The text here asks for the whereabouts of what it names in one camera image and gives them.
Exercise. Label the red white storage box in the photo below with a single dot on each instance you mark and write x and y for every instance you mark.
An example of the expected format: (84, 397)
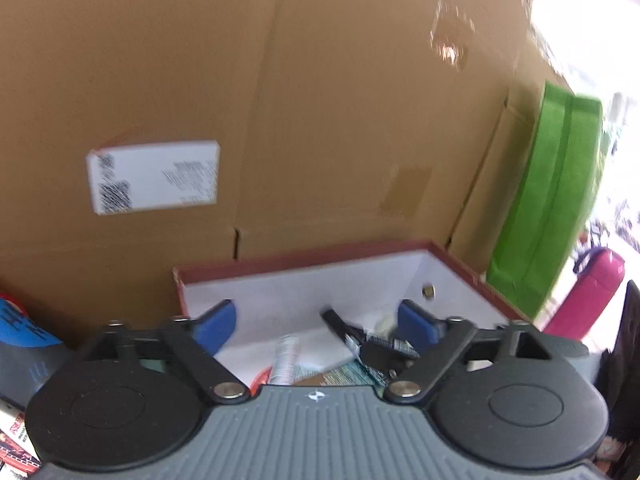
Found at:
(320, 290)

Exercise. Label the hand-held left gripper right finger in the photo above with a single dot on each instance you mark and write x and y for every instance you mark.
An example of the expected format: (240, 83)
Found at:
(416, 321)

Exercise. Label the white printed tube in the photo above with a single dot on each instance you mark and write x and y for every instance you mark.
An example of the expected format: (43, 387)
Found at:
(284, 360)

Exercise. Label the blue and black package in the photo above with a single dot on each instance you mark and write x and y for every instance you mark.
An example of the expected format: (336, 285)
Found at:
(22, 345)

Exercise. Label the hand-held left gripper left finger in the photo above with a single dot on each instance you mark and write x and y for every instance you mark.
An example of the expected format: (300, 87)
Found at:
(218, 321)

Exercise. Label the teal patterned packet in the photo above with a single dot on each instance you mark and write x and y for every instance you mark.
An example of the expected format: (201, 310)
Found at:
(345, 375)

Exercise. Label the pink bottle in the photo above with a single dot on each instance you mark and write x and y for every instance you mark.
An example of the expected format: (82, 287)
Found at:
(587, 292)

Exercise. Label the large cardboard box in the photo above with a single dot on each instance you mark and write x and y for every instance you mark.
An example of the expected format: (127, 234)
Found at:
(280, 110)

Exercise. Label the green plastic bin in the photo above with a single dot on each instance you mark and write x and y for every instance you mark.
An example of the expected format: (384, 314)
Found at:
(552, 200)

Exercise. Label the white shipping label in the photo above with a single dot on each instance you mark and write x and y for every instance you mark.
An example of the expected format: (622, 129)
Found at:
(155, 176)

